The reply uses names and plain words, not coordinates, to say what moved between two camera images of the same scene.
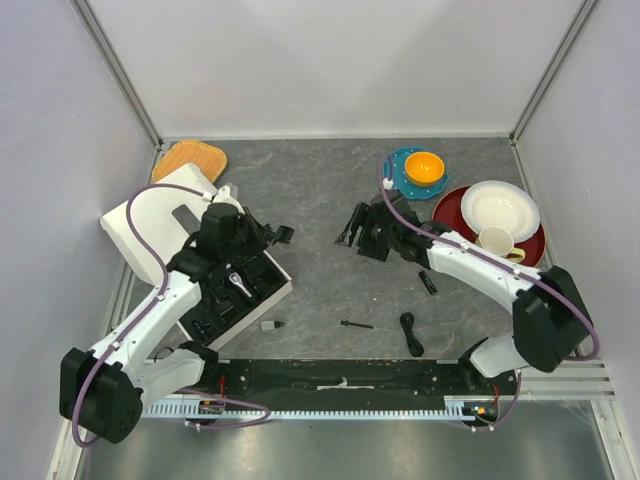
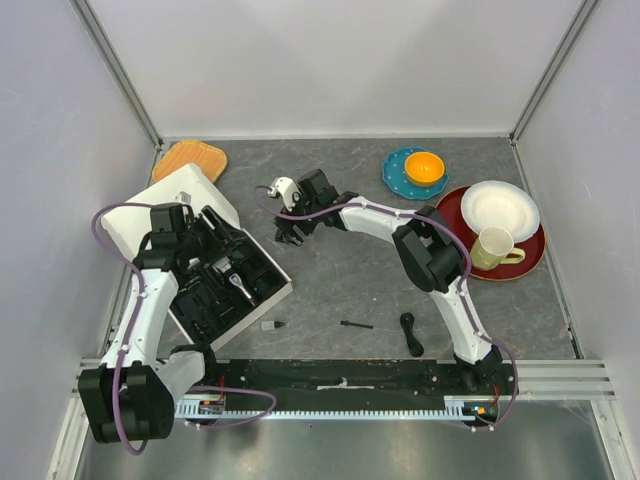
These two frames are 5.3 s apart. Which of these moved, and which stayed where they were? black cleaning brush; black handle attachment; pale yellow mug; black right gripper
Moved: black right gripper
Stayed: black cleaning brush; black handle attachment; pale yellow mug
